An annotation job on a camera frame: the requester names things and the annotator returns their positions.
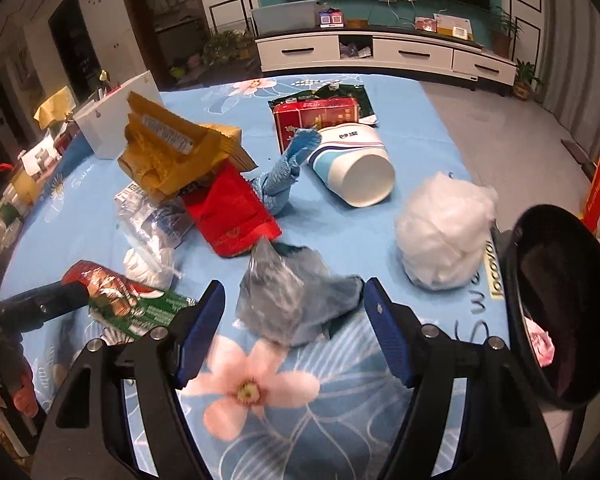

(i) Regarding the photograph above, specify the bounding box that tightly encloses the green red snack wrapper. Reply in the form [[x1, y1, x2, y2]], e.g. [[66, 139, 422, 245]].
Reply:
[[61, 260, 196, 340]]

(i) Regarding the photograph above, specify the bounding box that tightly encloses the grey plastic bag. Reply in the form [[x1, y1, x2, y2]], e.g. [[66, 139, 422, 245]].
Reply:
[[236, 237, 363, 347]]

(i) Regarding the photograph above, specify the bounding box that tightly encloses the white plastic bag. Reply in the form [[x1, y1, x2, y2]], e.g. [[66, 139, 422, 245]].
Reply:
[[396, 172, 498, 290]]

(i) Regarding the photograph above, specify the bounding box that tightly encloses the clear blister packaging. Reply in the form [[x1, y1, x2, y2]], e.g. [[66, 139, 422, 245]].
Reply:
[[114, 182, 194, 260]]

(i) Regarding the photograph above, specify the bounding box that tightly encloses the red snack bag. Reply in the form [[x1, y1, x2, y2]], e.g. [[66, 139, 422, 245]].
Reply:
[[181, 160, 282, 258]]

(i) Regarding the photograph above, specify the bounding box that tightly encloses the white blue paper cup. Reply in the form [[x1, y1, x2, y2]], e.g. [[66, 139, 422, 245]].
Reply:
[[308, 122, 396, 208]]

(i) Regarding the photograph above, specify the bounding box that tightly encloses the blue textured cloth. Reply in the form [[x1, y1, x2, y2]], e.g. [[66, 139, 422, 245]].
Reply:
[[249, 129, 322, 216]]

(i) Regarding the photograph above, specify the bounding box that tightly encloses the pink plastic bag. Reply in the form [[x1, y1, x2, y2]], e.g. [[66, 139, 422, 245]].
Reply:
[[524, 316, 555, 367]]

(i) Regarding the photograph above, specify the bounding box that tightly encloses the yellow chip bag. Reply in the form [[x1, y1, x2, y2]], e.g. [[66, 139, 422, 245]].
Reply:
[[118, 92, 257, 204]]

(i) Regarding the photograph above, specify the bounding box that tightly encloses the red cigarette carton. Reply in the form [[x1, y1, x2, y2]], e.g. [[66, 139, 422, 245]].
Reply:
[[273, 96, 360, 152]]

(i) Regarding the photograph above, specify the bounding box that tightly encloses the dark green foil bag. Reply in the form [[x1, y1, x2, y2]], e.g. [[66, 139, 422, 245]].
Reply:
[[268, 81, 378, 127]]

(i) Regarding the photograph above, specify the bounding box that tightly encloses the black trash bin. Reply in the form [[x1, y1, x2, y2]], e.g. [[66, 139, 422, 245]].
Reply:
[[501, 205, 600, 410]]

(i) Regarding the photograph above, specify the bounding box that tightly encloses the person's left hand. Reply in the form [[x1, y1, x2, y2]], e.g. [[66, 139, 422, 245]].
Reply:
[[0, 341, 38, 429]]

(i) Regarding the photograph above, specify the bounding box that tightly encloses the yellow bottle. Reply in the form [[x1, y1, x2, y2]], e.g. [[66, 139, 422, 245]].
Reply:
[[9, 168, 41, 206]]

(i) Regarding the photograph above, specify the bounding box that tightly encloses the blue floral tablecloth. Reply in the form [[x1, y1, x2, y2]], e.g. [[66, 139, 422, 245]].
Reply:
[[0, 75, 508, 479]]

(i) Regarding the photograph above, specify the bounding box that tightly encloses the white box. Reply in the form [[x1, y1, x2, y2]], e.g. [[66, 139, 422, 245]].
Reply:
[[73, 70, 163, 159]]

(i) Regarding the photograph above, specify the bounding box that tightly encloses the white tv cabinet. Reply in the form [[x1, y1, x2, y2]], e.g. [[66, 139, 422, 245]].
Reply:
[[256, 28, 517, 86]]

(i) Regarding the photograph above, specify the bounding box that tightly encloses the potted plant on floor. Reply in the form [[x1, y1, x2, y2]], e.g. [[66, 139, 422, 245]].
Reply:
[[513, 58, 544, 101]]

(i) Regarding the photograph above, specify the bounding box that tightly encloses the plant stand with greenery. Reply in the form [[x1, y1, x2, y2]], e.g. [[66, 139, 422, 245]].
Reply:
[[202, 29, 256, 67]]

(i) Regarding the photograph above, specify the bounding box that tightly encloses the translucent storage box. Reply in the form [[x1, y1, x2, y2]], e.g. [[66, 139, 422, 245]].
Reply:
[[252, 0, 321, 36]]

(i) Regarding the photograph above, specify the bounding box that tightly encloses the potted plant by cabinet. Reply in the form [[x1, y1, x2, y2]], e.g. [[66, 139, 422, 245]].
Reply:
[[489, 6, 521, 58]]

